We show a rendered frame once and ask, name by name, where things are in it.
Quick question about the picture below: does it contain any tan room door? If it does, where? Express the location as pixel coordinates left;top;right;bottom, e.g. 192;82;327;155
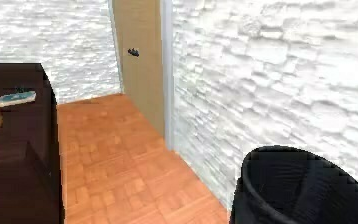
111;0;166;137

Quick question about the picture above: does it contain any black round bin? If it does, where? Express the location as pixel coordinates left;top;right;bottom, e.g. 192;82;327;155
229;145;358;224

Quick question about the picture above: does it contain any dark brown wooden cabinet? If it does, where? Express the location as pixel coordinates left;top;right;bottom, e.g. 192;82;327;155
0;62;66;224

